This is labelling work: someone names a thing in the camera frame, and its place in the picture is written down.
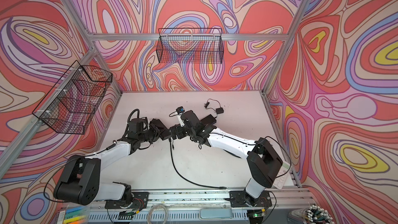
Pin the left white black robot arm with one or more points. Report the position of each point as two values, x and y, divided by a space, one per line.
80 182

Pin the white calculator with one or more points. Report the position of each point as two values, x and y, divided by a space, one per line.
282 175

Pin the black power adapter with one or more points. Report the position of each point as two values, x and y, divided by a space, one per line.
219 110

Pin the black wire basket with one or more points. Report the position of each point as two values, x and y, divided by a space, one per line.
190 45
76 102

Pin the box of coloured markers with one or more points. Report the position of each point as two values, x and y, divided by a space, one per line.
74 215

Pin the black network switch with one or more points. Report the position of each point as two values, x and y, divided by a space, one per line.
209 120
162 131

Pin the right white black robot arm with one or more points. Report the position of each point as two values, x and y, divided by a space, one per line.
263 160

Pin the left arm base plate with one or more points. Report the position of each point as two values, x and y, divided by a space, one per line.
137 201

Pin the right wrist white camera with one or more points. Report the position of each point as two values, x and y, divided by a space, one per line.
180 110

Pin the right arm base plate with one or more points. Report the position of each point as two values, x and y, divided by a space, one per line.
243 199

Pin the aluminium front rail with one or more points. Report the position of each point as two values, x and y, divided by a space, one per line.
183 206

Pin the grey flat device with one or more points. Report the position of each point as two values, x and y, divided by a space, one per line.
215 213

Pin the black wire basket left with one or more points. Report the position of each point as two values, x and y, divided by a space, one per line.
76 102

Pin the black wire basket back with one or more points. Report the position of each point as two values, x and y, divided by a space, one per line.
190 45

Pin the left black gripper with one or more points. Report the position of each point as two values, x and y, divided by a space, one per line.
155 132

